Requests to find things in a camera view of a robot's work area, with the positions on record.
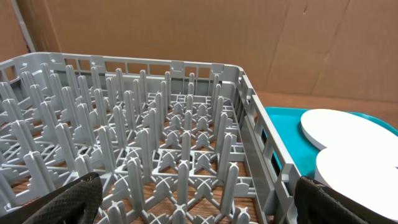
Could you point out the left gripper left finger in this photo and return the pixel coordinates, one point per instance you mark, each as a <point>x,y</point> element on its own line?
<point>76,202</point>

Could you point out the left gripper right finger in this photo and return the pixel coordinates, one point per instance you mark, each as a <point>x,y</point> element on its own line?
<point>317,203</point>

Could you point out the teal serving tray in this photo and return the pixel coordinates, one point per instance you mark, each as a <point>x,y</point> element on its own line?
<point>302,151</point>

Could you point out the medium white bowl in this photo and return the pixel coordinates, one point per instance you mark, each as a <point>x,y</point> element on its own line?
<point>366,176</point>

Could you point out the large white plate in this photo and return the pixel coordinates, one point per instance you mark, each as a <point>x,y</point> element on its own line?
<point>326,128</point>

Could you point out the grey dish rack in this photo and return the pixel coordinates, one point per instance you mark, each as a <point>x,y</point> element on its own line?
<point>172,141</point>

